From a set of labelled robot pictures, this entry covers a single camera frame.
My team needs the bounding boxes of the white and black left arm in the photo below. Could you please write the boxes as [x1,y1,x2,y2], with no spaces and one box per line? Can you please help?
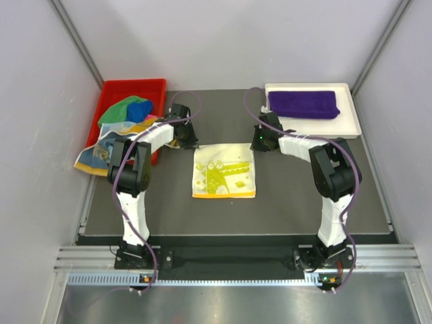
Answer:
[107,104,198,270]

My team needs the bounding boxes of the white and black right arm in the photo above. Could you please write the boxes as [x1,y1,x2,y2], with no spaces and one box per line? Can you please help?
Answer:
[251,112,361,272]

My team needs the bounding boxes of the red plastic bin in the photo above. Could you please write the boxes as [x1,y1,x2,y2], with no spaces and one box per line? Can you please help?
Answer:
[74,79,166,176]

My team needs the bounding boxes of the white plastic tray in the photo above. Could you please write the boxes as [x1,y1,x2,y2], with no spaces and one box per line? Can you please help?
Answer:
[265,82,362,138]

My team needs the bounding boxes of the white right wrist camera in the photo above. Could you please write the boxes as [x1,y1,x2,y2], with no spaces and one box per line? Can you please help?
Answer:
[260,106,271,114]

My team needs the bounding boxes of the pink towel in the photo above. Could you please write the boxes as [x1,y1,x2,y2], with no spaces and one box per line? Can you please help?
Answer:
[144,114,160,121]

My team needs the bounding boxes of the blue towel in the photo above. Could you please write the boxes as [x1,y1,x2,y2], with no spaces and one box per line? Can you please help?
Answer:
[126,101,153,123]

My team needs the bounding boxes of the yellow cartoon print towel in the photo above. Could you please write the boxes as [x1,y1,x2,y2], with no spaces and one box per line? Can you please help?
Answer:
[73,117,182,178]

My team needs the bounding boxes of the purple towel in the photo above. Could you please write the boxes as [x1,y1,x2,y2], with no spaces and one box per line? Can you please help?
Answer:
[268,90,340,120]

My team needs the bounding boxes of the lime green print towel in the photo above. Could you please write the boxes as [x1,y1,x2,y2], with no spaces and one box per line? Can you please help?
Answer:
[192,143,257,199]

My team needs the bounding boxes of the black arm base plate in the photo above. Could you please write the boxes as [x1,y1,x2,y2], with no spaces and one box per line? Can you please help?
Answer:
[114,245,354,271]

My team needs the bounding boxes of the grey slotted cable duct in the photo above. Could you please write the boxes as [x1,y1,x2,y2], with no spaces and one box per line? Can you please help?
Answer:
[67,273,336,288]

